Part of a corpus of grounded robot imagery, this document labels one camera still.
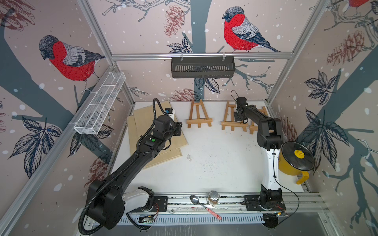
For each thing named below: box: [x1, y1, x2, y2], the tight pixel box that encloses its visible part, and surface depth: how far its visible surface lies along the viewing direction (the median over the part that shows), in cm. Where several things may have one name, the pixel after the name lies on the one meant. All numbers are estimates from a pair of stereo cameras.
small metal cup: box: [207, 190, 221, 207], surface depth 68 cm
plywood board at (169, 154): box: [141, 147, 183, 170], surface depth 91 cm
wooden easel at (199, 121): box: [186, 99, 213, 129], surface depth 112 cm
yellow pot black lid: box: [278, 141, 315, 185], surface depth 80 cm
